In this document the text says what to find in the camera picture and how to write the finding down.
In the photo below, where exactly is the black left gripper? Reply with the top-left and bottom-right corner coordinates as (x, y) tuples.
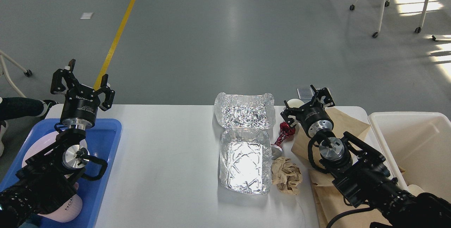
(50, 59), (115, 130)

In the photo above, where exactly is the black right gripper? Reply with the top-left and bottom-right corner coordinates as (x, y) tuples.
(281, 85), (335, 138)

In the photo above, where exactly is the aluminium foil container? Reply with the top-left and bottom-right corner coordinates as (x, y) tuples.
(214, 92), (276, 195)

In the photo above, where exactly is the pink plastic plate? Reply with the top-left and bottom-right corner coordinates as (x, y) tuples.
(21, 131), (89, 171)

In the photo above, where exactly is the pink mug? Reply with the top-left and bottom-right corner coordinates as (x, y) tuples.
(38, 194), (83, 223)

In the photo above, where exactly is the teal mug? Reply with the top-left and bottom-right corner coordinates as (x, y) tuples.
(19, 222), (40, 228)

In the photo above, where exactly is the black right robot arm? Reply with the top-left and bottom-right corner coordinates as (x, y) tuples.
(281, 85), (451, 228)

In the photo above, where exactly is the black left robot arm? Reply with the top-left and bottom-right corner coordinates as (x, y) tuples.
(1, 59), (115, 228)

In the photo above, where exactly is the small grey metal plate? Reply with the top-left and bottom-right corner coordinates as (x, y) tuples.
(297, 87), (314, 100)

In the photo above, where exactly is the white paper cup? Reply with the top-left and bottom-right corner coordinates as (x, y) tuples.
(286, 99), (304, 109)

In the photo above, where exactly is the red foil wrapper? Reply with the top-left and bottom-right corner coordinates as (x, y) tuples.
(274, 122), (296, 147)

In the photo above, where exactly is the blue plastic tray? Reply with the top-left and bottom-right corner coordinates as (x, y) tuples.
(0, 118), (122, 228)

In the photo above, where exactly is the crumpled brown paper ball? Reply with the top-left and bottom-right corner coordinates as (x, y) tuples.
(271, 157), (303, 196)

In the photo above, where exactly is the person leg with shoe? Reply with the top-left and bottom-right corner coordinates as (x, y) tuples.
(0, 97), (60, 156)

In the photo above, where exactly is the white chair leg left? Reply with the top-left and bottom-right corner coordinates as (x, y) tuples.
(0, 50), (33, 98)

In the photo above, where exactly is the flat brown paper bag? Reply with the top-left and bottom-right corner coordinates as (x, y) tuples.
(308, 169), (390, 228)

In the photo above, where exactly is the white plastic bin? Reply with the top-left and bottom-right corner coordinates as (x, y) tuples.
(368, 111), (451, 201)

